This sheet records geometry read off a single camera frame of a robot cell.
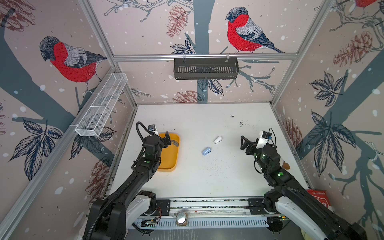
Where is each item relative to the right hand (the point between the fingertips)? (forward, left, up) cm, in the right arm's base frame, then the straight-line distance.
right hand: (247, 139), depth 79 cm
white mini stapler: (+9, +14, -15) cm, 23 cm away
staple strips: (+6, +43, -16) cm, 47 cm away
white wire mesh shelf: (-2, +78, +15) cm, 80 cm away
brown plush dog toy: (-7, -25, -17) cm, 31 cm away
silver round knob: (-36, +33, -12) cm, 50 cm away
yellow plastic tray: (-6, +44, -10) cm, 45 cm away
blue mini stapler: (0, +22, -15) cm, 27 cm away
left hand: (+2, +50, +1) cm, 50 cm away
